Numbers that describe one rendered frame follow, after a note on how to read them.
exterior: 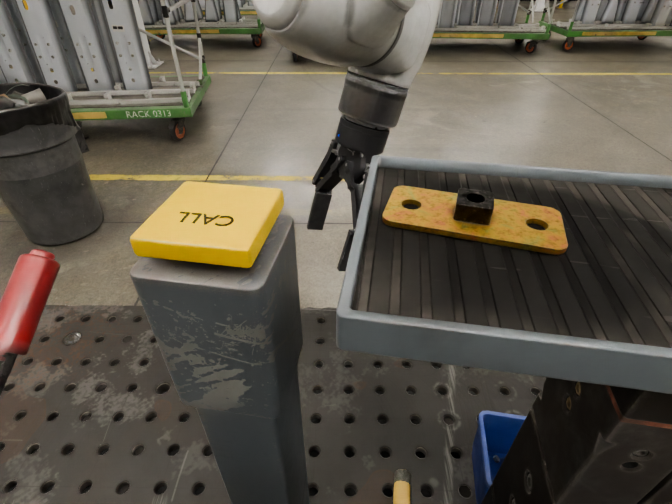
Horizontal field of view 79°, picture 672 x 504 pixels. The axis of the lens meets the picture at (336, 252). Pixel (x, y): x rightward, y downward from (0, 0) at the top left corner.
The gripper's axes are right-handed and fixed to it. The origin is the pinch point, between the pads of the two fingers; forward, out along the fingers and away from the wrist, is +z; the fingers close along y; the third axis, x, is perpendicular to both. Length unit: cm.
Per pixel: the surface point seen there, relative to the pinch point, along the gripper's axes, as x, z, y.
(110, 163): 35, 89, 268
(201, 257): 28.3, -18.9, -35.9
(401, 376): -10.1, 15.5, -17.1
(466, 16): -415, -109, 494
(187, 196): 28.5, -19.9, -31.1
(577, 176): 8.6, -26.1, -38.4
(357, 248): 23, -22, -40
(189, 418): 21.6, 25.3, -10.5
